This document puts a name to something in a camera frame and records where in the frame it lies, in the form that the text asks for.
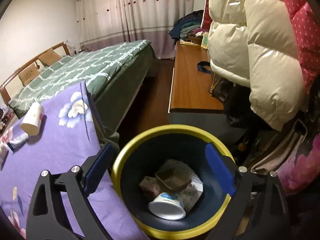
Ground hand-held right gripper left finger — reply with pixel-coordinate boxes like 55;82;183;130
26;142;115;240

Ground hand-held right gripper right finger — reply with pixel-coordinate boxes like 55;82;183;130
204;142;292;240

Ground white carton black print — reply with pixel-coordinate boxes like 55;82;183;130
180;180;203;212

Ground pink box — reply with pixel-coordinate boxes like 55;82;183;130
139;176;163;197

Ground white plastic bowl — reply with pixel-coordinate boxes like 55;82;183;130
147;192;187;221

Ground yellow rimmed dark bin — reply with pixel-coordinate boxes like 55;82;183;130
111;124;237;239

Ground purple floral blanket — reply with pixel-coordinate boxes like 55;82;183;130
0;81;150;240

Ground beige bag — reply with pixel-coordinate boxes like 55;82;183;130
250;120;308;174

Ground black bag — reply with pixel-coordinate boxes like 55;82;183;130
222;82;275;130

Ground brown handbag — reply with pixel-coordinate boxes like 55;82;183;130
209;76;235;104

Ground white paper cup pink heart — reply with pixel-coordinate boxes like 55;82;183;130
20;102;45;135

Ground pink floral cloth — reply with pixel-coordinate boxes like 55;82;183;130
277;135;320;195

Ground wooden cabinet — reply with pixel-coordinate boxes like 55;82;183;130
167;40;225;135

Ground bed with green plaid quilt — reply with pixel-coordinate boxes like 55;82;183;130
9;39;155;140

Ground dark clothes pile on nightstand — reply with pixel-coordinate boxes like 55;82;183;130
0;106;13;130

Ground brown pillow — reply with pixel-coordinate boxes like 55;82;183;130
38;48;62;67
18;66;42;87

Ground wooden bed headboard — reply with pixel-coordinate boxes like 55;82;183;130
0;42;72;103

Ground white down jacket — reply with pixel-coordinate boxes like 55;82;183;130
207;0;309;132

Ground folded clothes pile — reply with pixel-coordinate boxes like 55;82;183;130
169;10;210;40

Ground pink beige curtain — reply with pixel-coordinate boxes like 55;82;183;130
74;0;213;59

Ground red dotted jacket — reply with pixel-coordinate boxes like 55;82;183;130
275;0;320;88

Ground blue strap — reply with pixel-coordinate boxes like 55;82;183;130
197;61;213;75

